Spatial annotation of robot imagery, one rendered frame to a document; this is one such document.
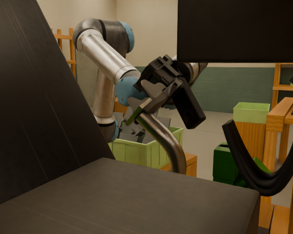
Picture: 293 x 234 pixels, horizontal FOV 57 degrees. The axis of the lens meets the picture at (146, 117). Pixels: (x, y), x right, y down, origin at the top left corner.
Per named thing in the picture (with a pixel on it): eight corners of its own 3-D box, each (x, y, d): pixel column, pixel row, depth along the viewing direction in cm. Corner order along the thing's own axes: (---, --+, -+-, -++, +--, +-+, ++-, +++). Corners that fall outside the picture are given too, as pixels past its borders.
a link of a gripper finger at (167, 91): (151, 101, 52) (166, 88, 59) (158, 108, 52) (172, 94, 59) (166, 85, 50) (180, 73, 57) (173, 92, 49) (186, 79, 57)
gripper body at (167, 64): (130, 87, 59) (154, 69, 68) (159, 114, 58) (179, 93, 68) (148, 63, 54) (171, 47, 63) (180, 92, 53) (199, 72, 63)
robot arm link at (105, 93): (76, 139, 124) (89, 15, 100) (105, 133, 133) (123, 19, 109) (88, 153, 116) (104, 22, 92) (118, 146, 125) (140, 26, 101)
